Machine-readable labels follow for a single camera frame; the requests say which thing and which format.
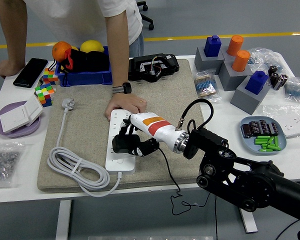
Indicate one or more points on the person's left hand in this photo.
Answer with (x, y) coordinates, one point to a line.
(125, 101)

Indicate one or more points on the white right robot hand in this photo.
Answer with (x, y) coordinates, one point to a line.
(155, 125)

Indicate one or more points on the person's right hand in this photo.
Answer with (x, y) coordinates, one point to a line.
(10, 68)

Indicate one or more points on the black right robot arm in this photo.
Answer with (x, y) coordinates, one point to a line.
(252, 180)

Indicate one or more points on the person's right forearm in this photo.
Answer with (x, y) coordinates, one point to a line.
(13, 32)

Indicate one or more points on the person's left forearm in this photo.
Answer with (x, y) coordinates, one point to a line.
(118, 50)

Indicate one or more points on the person's wristband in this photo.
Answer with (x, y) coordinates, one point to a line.
(121, 88)

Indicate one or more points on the black smartphone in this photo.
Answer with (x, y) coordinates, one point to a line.
(30, 73)

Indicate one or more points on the grey-brown mat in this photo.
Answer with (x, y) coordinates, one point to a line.
(165, 100)

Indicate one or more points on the small colourful puzzle cube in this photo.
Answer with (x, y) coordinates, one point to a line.
(50, 76)

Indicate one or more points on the blue plastic bin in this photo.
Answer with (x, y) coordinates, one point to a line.
(90, 78)

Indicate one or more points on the large colourful puzzle cube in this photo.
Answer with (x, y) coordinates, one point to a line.
(45, 93)

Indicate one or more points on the black pouch with red trim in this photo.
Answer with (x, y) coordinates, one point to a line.
(90, 62)

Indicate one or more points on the orange fruit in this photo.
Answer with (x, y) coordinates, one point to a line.
(60, 51)

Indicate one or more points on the bag of resistors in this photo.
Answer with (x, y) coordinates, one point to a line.
(206, 86)
(262, 56)
(296, 91)

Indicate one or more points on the large yellow citrus fruit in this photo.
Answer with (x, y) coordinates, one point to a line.
(91, 46)

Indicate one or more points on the purple tray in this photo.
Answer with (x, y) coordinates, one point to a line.
(20, 132)

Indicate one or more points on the small yellow fruit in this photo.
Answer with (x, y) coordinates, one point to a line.
(75, 48)

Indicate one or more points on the grey block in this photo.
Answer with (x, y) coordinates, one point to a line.
(224, 53)
(230, 81)
(205, 63)
(245, 102)

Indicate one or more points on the black office chair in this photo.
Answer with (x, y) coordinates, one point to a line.
(151, 25)

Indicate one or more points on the dark capacitor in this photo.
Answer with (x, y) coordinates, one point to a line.
(273, 128)
(275, 79)
(246, 131)
(263, 126)
(254, 127)
(282, 80)
(273, 70)

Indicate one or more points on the blue peg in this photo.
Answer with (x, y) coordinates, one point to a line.
(212, 47)
(256, 83)

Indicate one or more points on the orange cylinder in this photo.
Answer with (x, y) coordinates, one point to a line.
(240, 61)
(235, 46)

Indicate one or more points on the pile of green batteries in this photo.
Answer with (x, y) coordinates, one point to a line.
(268, 145)

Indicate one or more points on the clear plastic bag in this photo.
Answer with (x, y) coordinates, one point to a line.
(277, 111)

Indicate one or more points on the blue-grey tray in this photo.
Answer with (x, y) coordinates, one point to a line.
(282, 141)

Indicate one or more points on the small white wall switch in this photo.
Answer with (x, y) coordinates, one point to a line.
(33, 110)

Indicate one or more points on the large white wall switch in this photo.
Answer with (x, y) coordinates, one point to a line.
(13, 120)

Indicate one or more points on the white wall socket panel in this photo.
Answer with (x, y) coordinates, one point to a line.
(296, 126)

